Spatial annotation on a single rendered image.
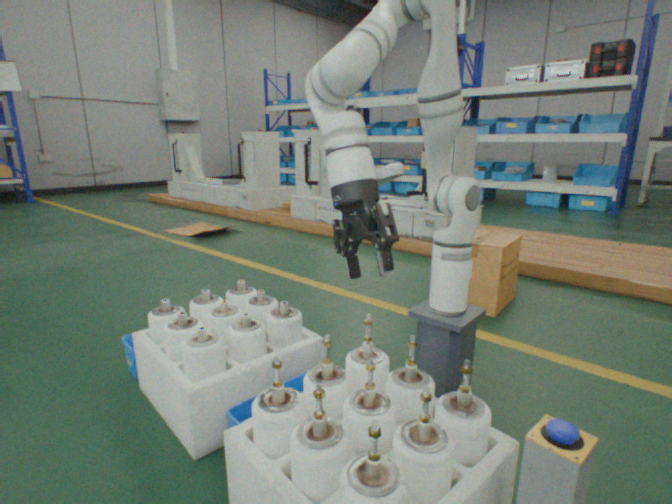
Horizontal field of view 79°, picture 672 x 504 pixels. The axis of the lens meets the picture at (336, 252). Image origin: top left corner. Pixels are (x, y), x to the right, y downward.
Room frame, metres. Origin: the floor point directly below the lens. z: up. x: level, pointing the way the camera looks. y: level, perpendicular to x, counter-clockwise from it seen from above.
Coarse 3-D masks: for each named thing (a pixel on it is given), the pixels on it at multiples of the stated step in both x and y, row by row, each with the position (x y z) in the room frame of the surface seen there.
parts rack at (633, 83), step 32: (480, 64) 5.73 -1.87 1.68; (640, 64) 4.12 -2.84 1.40; (288, 96) 8.12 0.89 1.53; (384, 96) 6.01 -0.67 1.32; (416, 96) 5.68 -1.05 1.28; (480, 96) 5.70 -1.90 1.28; (512, 96) 5.43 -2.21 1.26; (640, 96) 4.56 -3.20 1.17; (576, 192) 4.36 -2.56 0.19; (608, 192) 4.17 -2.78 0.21
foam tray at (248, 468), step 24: (240, 432) 0.65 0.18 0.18; (240, 456) 0.61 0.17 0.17; (264, 456) 0.59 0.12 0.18; (288, 456) 0.59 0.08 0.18; (504, 456) 0.59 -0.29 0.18; (240, 480) 0.61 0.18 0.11; (264, 480) 0.55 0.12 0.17; (288, 480) 0.54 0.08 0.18; (456, 480) 0.56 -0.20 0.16; (480, 480) 0.54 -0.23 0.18; (504, 480) 0.59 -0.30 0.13
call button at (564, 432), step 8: (552, 424) 0.48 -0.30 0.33; (560, 424) 0.48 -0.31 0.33; (568, 424) 0.48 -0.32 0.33; (552, 432) 0.47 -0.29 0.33; (560, 432) 0.47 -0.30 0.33; (568, 432) 0.47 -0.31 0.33; (576, 432) 0.47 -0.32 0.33; (560, 440) 0.46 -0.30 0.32; (568, 440) 0.46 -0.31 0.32; (576, 440) 0.46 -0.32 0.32
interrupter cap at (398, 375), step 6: (396, 372) 0.74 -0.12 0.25; (402, 372) 0.74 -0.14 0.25; (420, 372) 0.74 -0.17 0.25; (396, 378) 0.72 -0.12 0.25; (402, 378) 0.72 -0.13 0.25; (420, 378) 0.72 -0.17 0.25; (426, 378) 0.72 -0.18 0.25; (402, 384) 0.69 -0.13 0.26; (408, 384) 0.69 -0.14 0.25; (414, 384) 0.69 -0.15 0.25; (420, 384) 0.69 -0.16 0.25; (426, 384) 0.69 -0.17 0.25
